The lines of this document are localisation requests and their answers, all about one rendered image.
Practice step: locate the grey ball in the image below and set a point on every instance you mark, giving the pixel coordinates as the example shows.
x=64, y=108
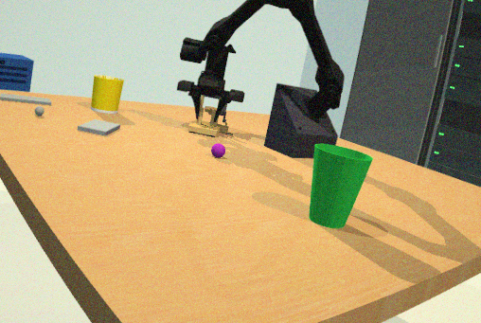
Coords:
x=39, y=110

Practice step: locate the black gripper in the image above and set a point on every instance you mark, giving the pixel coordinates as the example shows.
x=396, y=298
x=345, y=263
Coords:
x=226, y=96

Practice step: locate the yellow mug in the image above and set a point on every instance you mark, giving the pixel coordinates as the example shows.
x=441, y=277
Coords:
x=106, y=94

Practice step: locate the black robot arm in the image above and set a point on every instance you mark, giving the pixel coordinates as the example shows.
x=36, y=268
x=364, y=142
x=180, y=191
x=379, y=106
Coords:
x=328, y=76

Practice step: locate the green cup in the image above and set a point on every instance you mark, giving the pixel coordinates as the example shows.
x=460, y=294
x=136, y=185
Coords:
x=338, y=174

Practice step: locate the purple ball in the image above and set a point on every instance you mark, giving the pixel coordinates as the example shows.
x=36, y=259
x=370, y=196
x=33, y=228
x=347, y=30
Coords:
x=218, y=150

